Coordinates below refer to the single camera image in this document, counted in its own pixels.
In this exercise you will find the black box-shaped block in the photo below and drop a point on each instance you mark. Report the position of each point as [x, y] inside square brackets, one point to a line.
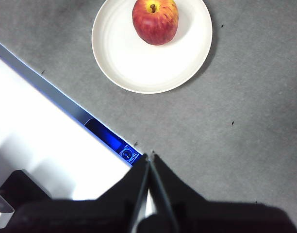
[22, 187]

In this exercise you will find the silver table edge rail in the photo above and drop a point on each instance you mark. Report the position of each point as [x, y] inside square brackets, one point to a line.
[41, 82]

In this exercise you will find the grey metal piece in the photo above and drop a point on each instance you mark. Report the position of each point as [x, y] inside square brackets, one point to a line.
[1, 202]

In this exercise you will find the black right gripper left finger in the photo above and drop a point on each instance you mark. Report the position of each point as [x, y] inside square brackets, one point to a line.
[90, 216]

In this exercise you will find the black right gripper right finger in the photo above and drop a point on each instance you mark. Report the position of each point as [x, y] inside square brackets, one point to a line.
[223, 218]

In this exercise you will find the red apple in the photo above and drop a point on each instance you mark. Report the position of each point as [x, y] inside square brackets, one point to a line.
[154, 24]

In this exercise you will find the pale yellow plate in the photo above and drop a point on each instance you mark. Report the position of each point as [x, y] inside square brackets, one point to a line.
[143, 65]

